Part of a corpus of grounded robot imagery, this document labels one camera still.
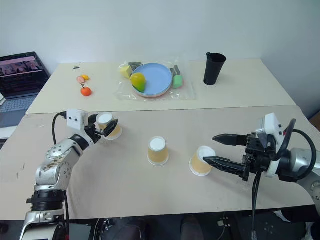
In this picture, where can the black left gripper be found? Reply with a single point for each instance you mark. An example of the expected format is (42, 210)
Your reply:
(93, 133)

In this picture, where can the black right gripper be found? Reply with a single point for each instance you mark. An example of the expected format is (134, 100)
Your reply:
(257, 156)

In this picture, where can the tan paper cup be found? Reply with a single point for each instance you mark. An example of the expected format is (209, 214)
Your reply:
(157, 153)
(106, 119)
(198, 165)

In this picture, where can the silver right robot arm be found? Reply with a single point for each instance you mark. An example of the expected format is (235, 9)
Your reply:
(301, 160)

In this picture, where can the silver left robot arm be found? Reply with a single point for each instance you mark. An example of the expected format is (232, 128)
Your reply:
(55, 162)

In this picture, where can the orange toy tangerine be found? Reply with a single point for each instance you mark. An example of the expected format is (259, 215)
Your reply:
(86, 92)

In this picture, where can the pink toy piece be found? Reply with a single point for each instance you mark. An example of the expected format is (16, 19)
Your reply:
(80, 79)

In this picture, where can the small yellow orange toy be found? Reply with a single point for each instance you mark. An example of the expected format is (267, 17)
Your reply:
(85, 77)

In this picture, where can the yellow green toy pear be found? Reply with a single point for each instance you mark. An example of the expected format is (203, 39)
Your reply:
(138, 80)

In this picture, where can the yellow sponge block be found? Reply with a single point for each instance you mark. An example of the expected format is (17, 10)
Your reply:
(125, 71)

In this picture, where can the small black scrap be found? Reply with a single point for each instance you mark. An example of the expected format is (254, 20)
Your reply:
(76, 67)

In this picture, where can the dark grey sponge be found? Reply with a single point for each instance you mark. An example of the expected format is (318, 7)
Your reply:
(135, 65)
(175, 70)

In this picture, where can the blue plate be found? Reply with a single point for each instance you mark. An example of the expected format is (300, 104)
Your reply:
(158, 77)

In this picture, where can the clear plastic bag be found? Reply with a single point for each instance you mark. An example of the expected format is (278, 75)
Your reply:
(185, 93)

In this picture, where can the black plastic cup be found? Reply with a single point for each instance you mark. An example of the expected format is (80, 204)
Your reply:
(213, 70)

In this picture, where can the green sponge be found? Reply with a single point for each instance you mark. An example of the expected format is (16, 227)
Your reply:
(178, 81)

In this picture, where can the open laptop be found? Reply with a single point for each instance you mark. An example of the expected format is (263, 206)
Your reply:
(17, 82)

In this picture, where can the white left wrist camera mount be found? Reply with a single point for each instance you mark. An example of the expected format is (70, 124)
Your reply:
(75, 119)

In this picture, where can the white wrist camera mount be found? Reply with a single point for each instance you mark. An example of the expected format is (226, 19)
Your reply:
(271, 126)
(75, 119)

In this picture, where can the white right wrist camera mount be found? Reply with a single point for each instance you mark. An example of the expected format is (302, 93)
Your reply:
(271, 126)

